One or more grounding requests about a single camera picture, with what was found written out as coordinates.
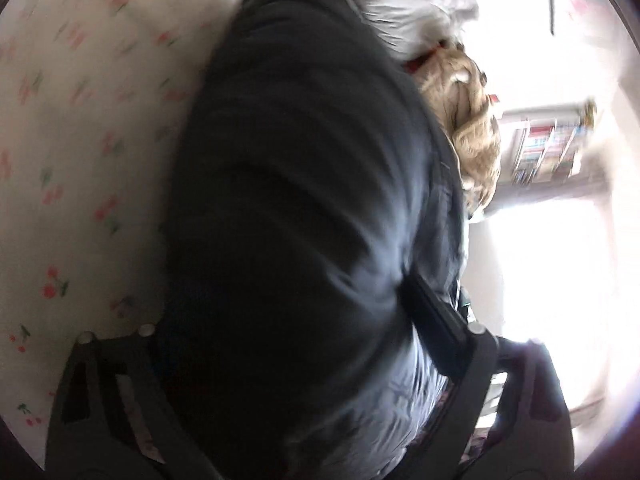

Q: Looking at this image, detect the tan fleece garment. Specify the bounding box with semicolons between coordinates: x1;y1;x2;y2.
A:
413;42;500;219

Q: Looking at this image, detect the cherry print white duvet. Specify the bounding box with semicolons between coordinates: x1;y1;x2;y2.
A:
1;0;239;464

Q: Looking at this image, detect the white bookshelf with books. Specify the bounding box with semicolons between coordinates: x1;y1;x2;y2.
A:
499;100;597;186

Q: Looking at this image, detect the black quilted puffer jacket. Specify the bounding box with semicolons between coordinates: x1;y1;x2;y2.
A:
158;0;465;479

